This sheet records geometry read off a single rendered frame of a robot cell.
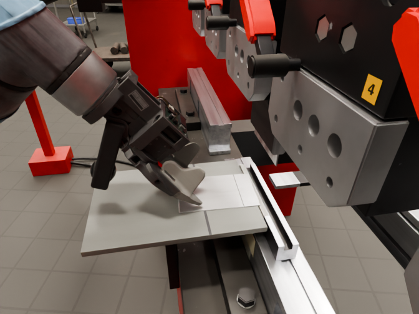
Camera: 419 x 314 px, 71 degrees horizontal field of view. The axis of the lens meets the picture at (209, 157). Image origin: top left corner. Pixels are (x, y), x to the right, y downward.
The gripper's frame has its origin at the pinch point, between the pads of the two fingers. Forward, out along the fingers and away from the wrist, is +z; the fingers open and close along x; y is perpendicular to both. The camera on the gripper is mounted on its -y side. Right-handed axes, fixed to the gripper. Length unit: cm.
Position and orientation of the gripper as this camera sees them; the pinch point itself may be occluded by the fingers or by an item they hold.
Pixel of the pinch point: (190, 189)
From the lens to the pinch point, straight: 49.2
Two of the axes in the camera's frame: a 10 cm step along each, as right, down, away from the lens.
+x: -1.4, -5.5, 8.3
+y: 7.6, -5.9, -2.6
